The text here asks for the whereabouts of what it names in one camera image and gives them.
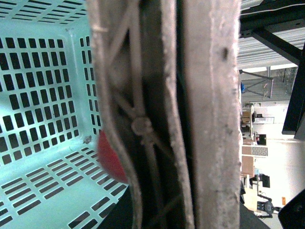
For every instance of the light teal plastic basket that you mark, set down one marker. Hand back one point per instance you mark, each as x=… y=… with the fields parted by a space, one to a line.
x=50 y=175

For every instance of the red apple with yellow top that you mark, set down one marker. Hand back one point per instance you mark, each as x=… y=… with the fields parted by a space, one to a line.
x=109 y=159

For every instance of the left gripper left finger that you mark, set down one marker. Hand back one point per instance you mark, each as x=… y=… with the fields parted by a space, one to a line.
x=134 y=59

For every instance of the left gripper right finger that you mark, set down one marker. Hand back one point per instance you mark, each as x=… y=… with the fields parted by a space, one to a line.
x=210 y=48

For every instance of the black left shelf post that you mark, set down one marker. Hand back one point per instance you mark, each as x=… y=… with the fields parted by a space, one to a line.
x=262 y=22

